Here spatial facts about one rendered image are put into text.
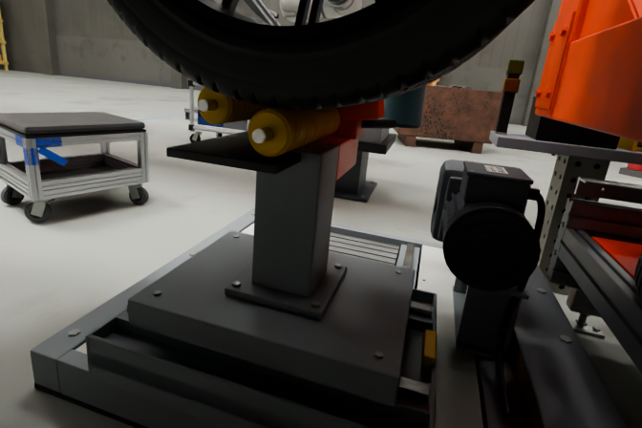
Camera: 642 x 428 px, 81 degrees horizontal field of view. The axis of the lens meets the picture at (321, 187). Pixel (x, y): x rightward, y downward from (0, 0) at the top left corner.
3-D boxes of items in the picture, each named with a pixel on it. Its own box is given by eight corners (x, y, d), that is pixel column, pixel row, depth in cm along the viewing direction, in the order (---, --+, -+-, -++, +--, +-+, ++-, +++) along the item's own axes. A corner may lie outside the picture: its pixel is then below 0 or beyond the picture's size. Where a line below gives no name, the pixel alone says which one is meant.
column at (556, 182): (532, 288, 117) (569, 154, 105) (525, 273, 126) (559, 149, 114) (569, 295, 114) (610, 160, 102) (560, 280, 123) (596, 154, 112)
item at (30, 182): (112, 184, 178) (107, 111, 168) (155, 203, 158) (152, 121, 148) (-4, 203, 144) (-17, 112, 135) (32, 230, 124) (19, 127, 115)
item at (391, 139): (309, 171, 236) (312, 123, 227) (389, 183, 224) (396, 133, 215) (278, 192, 189) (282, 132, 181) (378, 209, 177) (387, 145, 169)
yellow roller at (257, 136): (235, 157, 45) (236, 107, 43) (312, 132, 72) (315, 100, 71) (280, 164, 43) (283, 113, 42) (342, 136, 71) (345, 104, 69)
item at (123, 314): (89, 383, 58) (83, 329, 55) (217, 276, 91) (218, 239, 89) (421, 506, 45) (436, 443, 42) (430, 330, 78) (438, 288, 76)
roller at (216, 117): (184, 123, 54) (184, 81, 52) (270, 112, 81) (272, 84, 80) (221, 128, 53) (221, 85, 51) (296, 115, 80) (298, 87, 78)
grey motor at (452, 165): (407, 390, 63) (445, 187, 53) (420, 275, 101) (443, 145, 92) (527, 426, 58) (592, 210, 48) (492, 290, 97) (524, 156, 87)
